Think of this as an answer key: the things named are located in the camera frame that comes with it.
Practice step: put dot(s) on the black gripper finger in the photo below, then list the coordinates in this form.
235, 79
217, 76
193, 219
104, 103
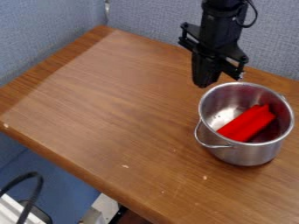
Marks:
204, 69

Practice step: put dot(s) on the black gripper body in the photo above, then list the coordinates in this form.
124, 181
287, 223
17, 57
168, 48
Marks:
216, 37

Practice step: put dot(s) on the red rectangular block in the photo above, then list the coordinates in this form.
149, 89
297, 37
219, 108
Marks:
248, 123

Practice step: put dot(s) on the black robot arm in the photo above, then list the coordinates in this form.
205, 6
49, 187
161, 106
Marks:
231, 5

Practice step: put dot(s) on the stainless steel pot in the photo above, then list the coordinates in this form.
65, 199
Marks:
221, 104

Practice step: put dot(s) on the white ridged object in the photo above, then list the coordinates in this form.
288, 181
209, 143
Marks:
12, 208

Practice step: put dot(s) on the white table bracket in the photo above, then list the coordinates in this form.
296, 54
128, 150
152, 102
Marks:
101, 211

